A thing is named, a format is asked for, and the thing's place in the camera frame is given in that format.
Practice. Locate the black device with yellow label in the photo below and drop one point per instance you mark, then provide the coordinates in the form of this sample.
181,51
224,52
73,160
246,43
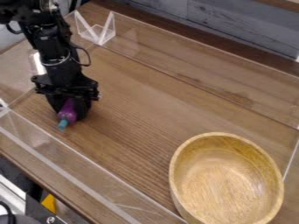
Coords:
49,211

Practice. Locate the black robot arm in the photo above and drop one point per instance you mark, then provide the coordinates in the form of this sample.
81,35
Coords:
44,28

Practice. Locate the brown wooden bowl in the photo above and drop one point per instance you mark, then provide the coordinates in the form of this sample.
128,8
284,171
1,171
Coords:
224,181

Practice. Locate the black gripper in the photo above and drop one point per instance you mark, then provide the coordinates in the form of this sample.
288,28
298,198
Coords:
64,82

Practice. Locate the purple toy eggplant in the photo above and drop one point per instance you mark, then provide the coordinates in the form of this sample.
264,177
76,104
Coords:
67,114

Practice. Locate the clear acrylic corner bracket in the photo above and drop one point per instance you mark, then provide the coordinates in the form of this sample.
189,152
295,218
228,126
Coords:
99,34

